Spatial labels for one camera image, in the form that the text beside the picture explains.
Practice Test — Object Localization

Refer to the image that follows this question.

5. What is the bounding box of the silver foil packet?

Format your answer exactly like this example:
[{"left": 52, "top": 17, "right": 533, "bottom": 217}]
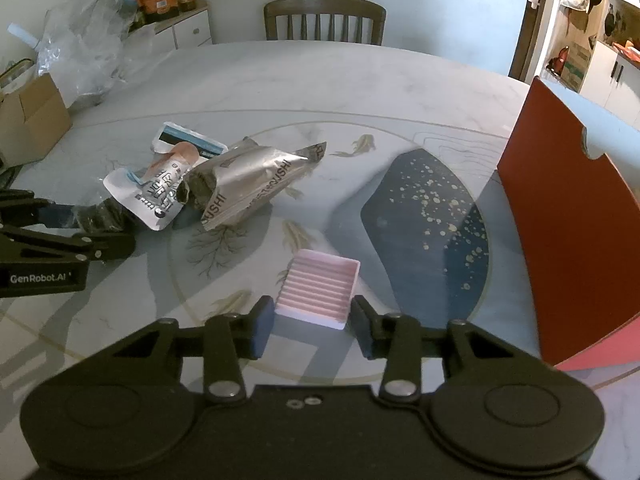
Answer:
[{"left": 177, "top": 138, "right": 326, "bottom": 231}]

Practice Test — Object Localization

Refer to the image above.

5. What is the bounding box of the clear plastic bag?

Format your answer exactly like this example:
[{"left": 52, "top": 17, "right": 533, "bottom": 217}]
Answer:
[{"left": 36, "top": 0, "right": 138, "bottom": 108}]

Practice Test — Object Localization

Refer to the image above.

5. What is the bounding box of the brown cardboard box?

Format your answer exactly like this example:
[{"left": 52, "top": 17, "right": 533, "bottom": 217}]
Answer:
[{"left": 0, "top": 74, "right": 72, "bottom": 168}]

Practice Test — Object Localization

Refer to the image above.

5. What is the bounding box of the dark wooden chair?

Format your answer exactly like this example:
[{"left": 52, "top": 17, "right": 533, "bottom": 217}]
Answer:
[{"left": 264, "top": 0, "right": 386, "bottom": 46}]

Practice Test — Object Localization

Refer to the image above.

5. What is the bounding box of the white blue packet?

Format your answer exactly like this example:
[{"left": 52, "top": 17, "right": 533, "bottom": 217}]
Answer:
[{"left": 151, "top": 122, "right": 228, "bottom": 159}]

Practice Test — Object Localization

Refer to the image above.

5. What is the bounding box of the dark wrapper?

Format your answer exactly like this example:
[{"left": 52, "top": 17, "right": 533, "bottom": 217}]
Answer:
[{"left": 72, "top": 198, "right": 136, "bottom": 234}]

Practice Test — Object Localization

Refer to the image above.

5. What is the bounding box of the pink ridged tray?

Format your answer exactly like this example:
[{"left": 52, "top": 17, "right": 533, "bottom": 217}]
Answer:
[{"left": 276, "top": 249, "right": 360, "bottom": 330}]

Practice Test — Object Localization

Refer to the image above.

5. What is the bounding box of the red cardboard box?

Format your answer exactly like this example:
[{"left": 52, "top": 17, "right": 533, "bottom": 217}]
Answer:
[{"left": 497, "top": 78, "right": 639, "bottom": 370}]

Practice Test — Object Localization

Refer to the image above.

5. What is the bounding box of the white pink pouch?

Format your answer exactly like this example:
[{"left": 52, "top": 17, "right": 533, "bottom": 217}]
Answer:
[{"left": 103, "top": 142, "right": 200, "bottom": 231}]

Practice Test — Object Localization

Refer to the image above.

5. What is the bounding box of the white shoe cabinet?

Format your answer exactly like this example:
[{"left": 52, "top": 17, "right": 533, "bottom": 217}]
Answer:
[{"left": 580, "top": 41, "right": 640, "bottom": 129}]

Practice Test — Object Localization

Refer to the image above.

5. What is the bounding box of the white drawer cabinet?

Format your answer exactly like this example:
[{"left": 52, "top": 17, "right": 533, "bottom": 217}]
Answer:
[{"left": 132, "top": 0, "right": 213, "bottom": 54}]

